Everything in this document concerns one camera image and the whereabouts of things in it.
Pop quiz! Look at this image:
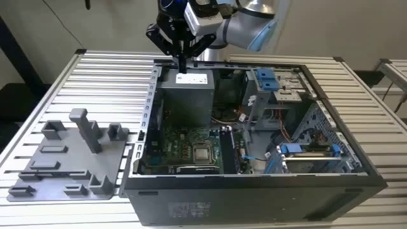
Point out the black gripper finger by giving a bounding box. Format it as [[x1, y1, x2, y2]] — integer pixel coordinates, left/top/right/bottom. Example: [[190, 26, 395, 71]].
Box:
[[146, 22, 184, 73], [183, 34, 218, 73]]

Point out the black RAM slot bank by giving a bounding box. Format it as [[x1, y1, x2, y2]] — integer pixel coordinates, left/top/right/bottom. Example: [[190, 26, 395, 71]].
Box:
[[220, 129, 236, 174]]

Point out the blue drive latch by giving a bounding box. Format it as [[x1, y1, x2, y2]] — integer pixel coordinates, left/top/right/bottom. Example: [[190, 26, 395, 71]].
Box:
[[255, 68, 280, 92]]

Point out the grey power supply unit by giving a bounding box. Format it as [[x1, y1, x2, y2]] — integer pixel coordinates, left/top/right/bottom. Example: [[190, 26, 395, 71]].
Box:
[[156, 69, 218, 127]]

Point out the metal drive cage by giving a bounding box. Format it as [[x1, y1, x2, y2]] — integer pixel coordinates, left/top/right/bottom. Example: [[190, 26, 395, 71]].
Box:
[[242, 67, 318, 131]]

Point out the green motherboard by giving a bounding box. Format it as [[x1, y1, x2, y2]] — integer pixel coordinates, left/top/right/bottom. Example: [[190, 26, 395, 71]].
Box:
[[139, 104, 255, 175]]

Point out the CPU socket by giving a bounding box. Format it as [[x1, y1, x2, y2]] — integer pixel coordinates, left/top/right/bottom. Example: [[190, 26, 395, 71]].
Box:
[[190, 141, 218, 166]]

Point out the black desk leg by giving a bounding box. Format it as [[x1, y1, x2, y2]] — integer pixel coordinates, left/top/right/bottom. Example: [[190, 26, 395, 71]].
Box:
[[0, 15, 44, 86]]

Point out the silver CPU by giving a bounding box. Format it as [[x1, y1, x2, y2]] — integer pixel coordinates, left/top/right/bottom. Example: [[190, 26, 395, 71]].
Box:
[[194, 147, 214, 164]]

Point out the blue disk carrier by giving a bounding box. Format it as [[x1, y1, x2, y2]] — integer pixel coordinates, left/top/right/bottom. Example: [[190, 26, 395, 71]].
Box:
[[276, 143, 342, 158]]

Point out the black graphics card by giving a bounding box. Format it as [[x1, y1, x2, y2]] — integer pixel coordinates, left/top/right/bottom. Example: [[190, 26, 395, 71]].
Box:
[[168, 164, 223, 175]]

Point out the black box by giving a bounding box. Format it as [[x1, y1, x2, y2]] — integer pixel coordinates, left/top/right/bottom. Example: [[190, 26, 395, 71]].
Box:
[[353, 70, 386, 89]]

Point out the grey plastic parts rack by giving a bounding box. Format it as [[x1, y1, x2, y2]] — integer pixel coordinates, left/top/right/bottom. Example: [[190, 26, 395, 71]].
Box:
[[6, 108, 131, 203]]

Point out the silver hard disk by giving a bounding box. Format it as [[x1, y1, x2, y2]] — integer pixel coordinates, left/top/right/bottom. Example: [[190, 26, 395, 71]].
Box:
[[284, 152, 334, 174]]

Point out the aluminium side table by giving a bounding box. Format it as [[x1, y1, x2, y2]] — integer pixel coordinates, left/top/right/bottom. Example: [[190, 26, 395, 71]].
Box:
[[370, 58, 407, 96]]

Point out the black PC case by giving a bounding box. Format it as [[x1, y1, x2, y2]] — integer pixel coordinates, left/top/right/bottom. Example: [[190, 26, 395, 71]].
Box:
[[119, 58, 390, 227]]

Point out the metal disk bay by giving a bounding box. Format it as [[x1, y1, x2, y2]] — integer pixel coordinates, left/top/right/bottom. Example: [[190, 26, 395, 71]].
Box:
[[263, 143, 363, 175]]

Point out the thin black wall cable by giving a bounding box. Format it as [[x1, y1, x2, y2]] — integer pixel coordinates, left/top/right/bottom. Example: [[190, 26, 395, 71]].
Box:
[[40, 0, 87, 50]]

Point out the white yellow wire bundle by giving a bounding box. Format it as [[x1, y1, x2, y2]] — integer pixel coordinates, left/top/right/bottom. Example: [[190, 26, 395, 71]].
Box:
[[210, 106, 255, 125]]

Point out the orange red wire bundle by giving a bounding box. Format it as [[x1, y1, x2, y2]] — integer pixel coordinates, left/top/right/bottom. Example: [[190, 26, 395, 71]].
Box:
[[278, 108, 295, 144]]

